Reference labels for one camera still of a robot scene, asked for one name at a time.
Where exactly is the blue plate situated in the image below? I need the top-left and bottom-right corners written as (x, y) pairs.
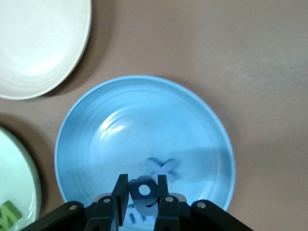
top-left (54, 75), bottom-right (236, 229)

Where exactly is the green plate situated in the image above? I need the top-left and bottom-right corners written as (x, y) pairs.
top-left (0, 126), bottom-right (41, 231)

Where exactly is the blue foam number nine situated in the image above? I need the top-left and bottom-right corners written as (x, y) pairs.
top-left (128, 175), bottom-right (159, 216)

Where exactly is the green foam letter N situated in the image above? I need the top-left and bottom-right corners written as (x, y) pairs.
top-left (0, 201), bottom-right (22, 229)

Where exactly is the blue foam letter X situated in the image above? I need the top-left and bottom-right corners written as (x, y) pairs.
top-left (145, 157), bottom-right (181, 183)

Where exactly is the beige plate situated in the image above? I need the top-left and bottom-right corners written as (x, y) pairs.
top-left (0, 0), bottom-right (92, 100)

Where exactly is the brown table cover sheet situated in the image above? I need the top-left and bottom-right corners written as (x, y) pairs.
top-left (0, 0), bottom-right (308, 231)

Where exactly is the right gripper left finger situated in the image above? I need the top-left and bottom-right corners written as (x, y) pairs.
top-left (23, 174), bottom-right (129, 231)

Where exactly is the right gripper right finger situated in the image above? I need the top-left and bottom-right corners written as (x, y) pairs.
top-left (154, 175), bottom-right (252, 231)

